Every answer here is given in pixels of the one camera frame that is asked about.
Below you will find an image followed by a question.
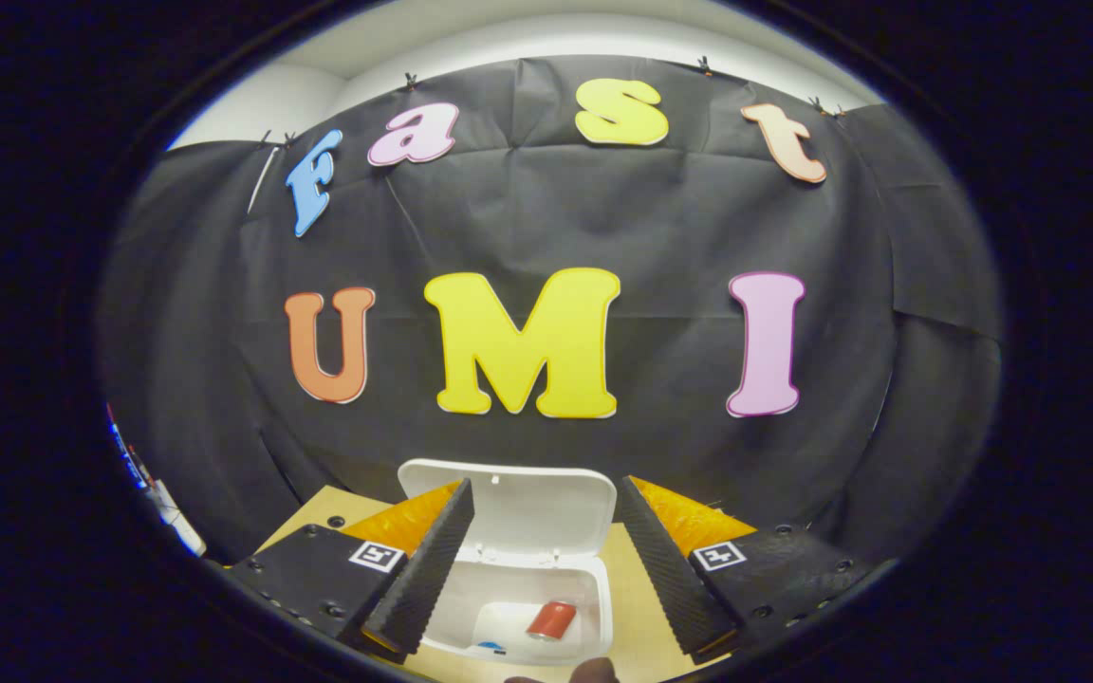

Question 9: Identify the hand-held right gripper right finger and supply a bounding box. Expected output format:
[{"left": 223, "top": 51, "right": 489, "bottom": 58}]
[{"left": 618, "top": 474, "right": 894, "bottom": 663}]

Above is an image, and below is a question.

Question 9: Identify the silver pop can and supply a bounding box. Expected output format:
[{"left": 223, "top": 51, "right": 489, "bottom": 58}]
[{"left": 526, "top": 600, "right": 578, "bottom": 641}]

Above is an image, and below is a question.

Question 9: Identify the black backdrop cloth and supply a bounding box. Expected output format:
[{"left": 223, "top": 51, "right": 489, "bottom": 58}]
[{"left": 96, "top": 55, "right": 1003, "bottom": 570}]

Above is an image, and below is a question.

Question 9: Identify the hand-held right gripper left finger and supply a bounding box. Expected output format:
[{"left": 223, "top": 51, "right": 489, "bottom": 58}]
[{"left": 224, "top": 477, "right": 476, "bottom": 663}]

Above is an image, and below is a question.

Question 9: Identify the bright computer screen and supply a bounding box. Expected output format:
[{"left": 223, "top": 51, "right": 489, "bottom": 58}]
[{"left": 108, "top": 408, "right": 151, "bottom": 489}]

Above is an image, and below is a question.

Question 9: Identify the white desktop garbage bin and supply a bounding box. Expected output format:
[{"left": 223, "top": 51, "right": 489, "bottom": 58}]
[{"left": 398, "top": 459, "right": 619, "bottom": 667}]

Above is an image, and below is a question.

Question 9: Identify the white side table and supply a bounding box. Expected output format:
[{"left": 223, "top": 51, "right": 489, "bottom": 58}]
[{"left": 150, "top": 479, "right": 208, "bottom": 558}]

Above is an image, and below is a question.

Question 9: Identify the wooden desktop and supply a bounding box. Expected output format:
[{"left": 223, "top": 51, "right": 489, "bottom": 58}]
[{"left": 257, "top": 486, "right": 728, "bottom": 683}]

